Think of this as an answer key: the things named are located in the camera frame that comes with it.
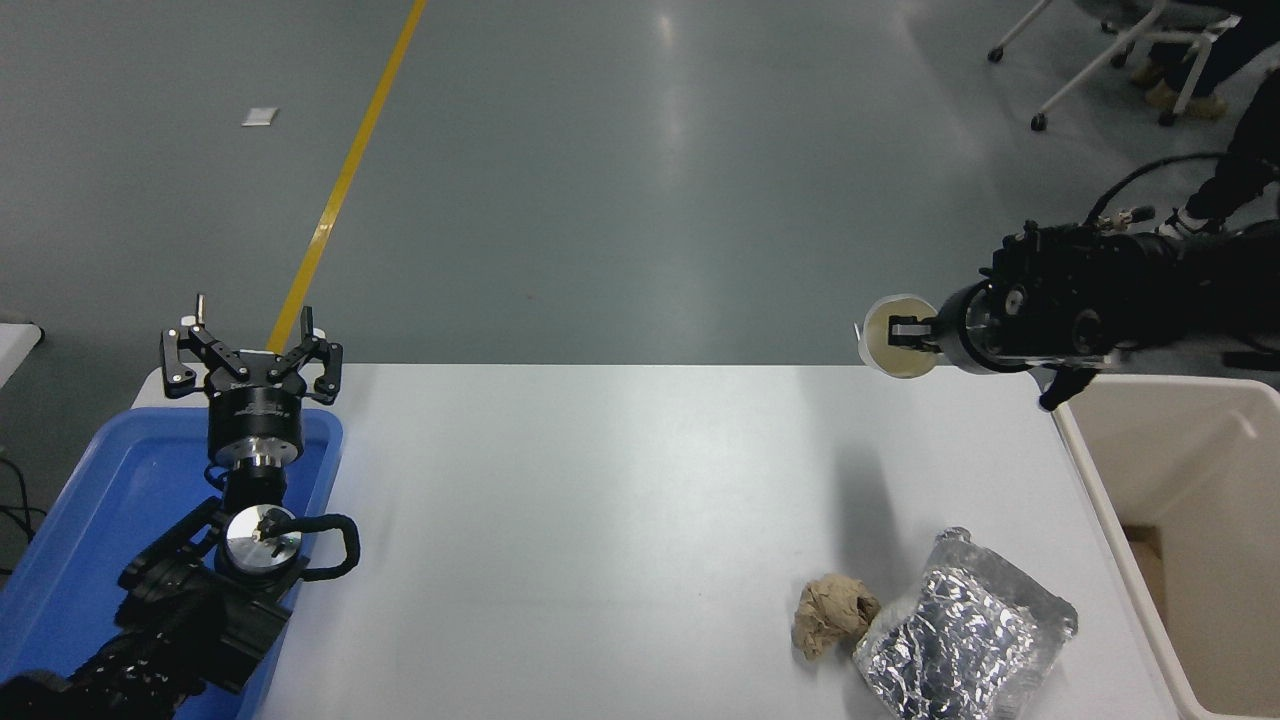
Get white chair leg with caster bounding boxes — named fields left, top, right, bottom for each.
left=987, top=0, right=1054, bottom=65

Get black floor cables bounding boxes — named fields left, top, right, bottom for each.
left=0, top=448, right=37, bottom=579

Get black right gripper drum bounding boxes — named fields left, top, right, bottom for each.
left=936, top=282, right=993, bottom=375

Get person standing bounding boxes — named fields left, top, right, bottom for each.
left=1163, top=68, right=1280, bottom=237

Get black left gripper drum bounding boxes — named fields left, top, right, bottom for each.
left=207, top=368, right=306, bottom=465

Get person seated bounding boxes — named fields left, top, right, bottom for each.
left=1130, top=0, right=1280, bottom=122

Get crumpled silver foil tray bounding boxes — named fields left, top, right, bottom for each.
left=852, top=526, right=1081, bottom=720

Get crumpled tan paper ball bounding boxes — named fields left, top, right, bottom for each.
left=792, top=572, right=883, bottom=663

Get white paper cup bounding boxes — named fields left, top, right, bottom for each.
left=857, top=292, right=944, bottom=381

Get white side table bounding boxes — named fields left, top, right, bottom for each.
left=0, top=320, right=47, bottom=389

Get blue plastic tray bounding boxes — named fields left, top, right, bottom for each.
left=0, top=405, right=345, bottom=720

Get white frame chair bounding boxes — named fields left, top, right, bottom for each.
left=1029, top=0, right=1243, bottom=133

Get large pale plastic bin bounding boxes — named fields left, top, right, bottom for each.
left=1050, top=374, right=1280, bottom=720

